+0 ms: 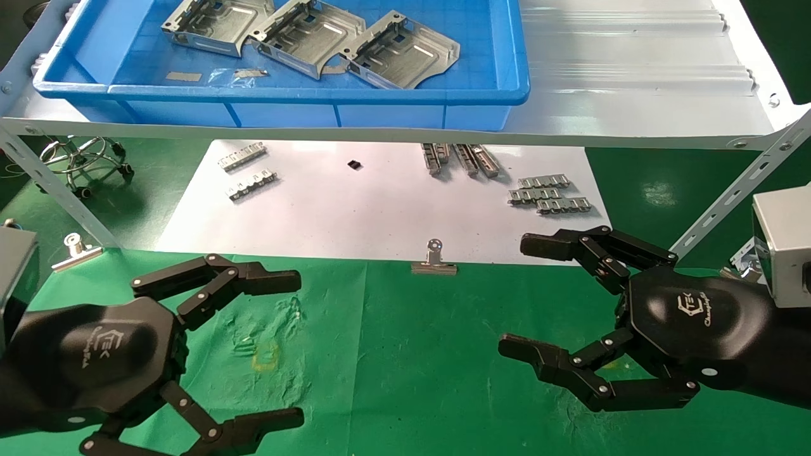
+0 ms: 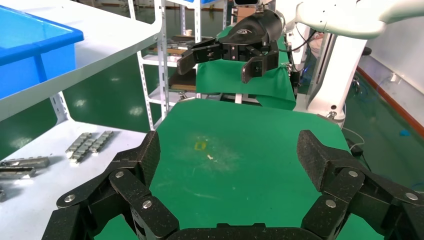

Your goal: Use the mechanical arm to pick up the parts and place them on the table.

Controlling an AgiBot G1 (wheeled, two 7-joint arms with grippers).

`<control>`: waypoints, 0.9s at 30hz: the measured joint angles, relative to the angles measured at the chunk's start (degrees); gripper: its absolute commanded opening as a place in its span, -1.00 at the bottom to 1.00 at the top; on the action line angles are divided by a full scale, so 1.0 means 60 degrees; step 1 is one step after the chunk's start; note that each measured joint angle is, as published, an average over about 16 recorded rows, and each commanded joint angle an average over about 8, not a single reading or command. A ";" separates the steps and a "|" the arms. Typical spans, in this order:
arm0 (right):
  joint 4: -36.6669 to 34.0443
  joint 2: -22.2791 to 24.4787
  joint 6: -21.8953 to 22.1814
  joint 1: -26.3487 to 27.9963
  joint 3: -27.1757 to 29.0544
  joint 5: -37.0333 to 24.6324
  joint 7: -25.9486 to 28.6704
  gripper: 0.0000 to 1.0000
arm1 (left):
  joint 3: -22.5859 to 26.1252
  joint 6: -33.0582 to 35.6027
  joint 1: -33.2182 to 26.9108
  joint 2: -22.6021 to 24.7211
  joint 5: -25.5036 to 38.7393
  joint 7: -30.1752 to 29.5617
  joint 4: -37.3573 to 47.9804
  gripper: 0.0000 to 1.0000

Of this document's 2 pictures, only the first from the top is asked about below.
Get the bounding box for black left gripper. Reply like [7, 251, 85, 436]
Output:
[0, 253, 306, 456]

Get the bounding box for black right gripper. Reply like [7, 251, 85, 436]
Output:
[498, 225, 811, 413]

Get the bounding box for green table cloth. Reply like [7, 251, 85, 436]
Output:
[0, 246, 811, 456]

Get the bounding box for blue plastic bin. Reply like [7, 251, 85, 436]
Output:
[33, 0, 531, 132]

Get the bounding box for white metal shelf board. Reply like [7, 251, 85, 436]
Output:
[0, 0, 811, 151]

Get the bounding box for black round seat stool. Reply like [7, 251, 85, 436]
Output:
[39, 135, 135, 198]

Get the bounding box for grey sheet metal chassis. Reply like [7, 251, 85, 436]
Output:
[246, 0, 367, 81]
[339, 9, 461, 90]
[161, 0, 276, 59]

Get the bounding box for white perforated shelf post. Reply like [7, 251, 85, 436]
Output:
[0, 123, 122, 249]
[670, 109, 811, 260]

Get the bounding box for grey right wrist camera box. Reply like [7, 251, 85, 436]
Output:
[752, 184, 811, 310]

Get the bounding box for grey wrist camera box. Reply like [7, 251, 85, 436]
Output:
[0, 225, 41, 346]
[752, 184, 811, 310]

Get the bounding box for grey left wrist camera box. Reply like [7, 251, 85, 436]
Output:
[0, 225, 41, 346]

